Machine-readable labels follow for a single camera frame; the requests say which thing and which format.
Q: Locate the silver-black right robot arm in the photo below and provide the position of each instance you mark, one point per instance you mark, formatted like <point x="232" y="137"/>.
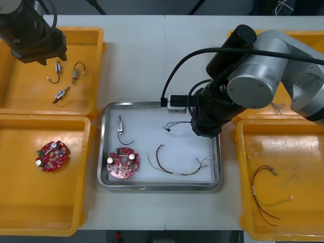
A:
<point x="253" y="76"/>

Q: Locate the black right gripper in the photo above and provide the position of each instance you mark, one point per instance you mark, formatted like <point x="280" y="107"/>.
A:
<point x="207" y="131"/>

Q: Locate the round red circuit board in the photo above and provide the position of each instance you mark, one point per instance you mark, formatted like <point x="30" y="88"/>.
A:
<point x="122" y="167"/>
<point x="51" y="159"/>

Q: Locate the black stand leg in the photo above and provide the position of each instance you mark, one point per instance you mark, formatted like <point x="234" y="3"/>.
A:
<point x="97" y="6"/>
<point x="197" y="6"/>

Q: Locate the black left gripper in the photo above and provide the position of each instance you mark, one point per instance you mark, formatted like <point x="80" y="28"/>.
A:
<point x="40" y="43"/>

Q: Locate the white sheet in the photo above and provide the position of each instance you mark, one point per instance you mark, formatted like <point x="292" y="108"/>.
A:
<point x="146" y="131"/>

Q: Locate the steel tray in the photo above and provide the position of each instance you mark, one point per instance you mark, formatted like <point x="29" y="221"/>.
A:
<point x="101" y="152"/>

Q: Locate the silver-black left robot arm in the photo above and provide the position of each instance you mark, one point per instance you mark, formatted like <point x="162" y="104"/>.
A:
<point x="12" y="17"/>

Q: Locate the yellow-orange plastic bin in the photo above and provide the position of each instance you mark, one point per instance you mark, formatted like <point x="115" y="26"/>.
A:
<point x="298" y="152"/>
<point x="311" y="40"/>
<point x="25" y="202"/>
<point x="83" y="96"/>

